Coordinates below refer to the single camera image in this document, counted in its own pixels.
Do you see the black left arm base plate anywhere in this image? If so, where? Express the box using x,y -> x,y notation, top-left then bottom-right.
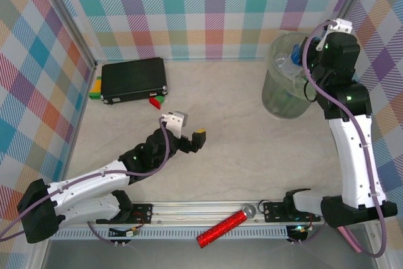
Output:
96,202 -> 154,224

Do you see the green mesh waste bin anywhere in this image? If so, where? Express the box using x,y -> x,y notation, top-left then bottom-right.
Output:
261,31 -> 319,119

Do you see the aluminium frame rail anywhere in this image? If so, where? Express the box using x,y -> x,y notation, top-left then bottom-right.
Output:
34,198 -> 382,229

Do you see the aluminium frame post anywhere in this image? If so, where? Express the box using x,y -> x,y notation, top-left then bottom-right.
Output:
39,0 -> 97,71
322,0 -> 374,38

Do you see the black hard case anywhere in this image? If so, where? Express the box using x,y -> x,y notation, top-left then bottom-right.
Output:
100,57 -> 168,105

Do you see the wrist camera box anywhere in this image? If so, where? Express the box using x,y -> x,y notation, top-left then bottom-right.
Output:
160,110 -> 189,139
316,18 -> 353,51

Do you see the slotted grey cable duct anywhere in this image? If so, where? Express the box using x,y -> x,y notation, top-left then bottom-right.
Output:
50,229 -> 292,240

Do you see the small wire connector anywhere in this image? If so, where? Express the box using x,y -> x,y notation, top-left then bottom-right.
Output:
288,224 -> 311,241
108,226 -> 139,239

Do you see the pink toy microphone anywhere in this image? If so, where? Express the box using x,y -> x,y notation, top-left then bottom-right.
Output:
339,226 -> 363,253

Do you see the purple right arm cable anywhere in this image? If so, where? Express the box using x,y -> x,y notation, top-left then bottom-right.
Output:
302,20 -> 388,257

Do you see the yellow green toy block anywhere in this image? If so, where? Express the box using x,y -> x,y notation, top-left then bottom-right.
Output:
88,76 -> 103,101

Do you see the thin black wire loop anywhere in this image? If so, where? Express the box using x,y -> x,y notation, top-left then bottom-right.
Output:
302,76 -> 318,103

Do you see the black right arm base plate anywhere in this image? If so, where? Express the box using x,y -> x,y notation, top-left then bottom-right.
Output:
263,201 -> 322,223

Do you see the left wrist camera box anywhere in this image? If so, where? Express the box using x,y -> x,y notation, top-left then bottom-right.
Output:
160,110 -> 189,139

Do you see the clear bottle blue label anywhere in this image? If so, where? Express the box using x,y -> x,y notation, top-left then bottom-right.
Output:
273,43 -> 304,76

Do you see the red glitter toy microphone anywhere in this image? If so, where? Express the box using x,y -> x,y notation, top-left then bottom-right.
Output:
195,205 -> 256,248

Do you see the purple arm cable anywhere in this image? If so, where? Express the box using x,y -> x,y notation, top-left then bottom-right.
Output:
0,117 -> 173,244
302,20 -> 388,257

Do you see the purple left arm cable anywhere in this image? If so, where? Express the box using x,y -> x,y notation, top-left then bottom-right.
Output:
0,117 -> 173,244

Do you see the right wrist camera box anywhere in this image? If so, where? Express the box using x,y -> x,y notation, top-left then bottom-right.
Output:
316,18 -> 353,51

